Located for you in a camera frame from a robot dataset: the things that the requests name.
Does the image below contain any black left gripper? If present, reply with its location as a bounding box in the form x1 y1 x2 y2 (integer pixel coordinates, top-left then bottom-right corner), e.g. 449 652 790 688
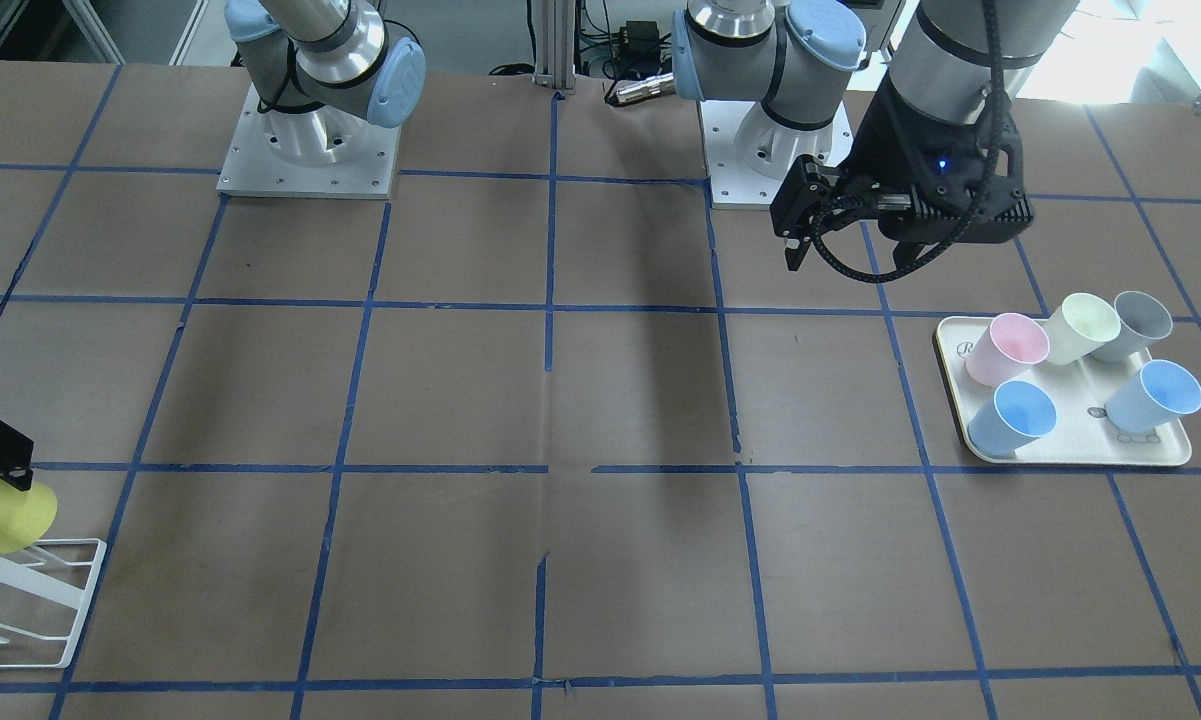
785 79 1035 272

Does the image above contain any yellow cup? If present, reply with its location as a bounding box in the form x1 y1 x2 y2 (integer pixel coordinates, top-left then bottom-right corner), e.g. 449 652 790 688
0 479 59 553

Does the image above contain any silver base plate arm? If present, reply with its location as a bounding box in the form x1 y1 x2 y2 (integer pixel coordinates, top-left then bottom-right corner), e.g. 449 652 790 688
217 86 400 200
699 101 852 210

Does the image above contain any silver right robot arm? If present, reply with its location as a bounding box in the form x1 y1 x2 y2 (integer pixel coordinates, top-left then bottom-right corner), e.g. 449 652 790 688
225 1 426 170

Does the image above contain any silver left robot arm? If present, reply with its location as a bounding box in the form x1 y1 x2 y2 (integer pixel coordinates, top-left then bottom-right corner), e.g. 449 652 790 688
673 1 1076 284

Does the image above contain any pink cup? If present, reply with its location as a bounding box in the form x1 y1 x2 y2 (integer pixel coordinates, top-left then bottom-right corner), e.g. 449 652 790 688
964 313 1051 388

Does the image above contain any blue cup off tray corner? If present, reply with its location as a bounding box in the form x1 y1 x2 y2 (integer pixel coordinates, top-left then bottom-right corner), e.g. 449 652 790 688
966 382 1058 457

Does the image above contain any cream cup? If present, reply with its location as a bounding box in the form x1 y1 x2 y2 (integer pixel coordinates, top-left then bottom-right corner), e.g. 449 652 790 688
1042 292 1122 365

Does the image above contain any grey cup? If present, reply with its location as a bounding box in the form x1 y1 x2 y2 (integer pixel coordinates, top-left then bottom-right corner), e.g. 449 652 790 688
1091 290 1173 364

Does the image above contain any blue cup on tray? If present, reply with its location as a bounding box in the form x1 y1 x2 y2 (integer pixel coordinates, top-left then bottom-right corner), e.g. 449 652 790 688
1104 359 1201 434

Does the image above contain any beige plastic tray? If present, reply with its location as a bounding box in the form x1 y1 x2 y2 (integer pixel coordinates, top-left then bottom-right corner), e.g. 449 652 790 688
934 316 1193 468

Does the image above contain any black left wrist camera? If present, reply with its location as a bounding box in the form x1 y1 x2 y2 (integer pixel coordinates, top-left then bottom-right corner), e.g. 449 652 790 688
769 154 841 238

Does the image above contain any white wire cup rack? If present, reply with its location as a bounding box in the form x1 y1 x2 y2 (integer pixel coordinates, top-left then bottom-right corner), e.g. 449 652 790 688
0 538 108 670

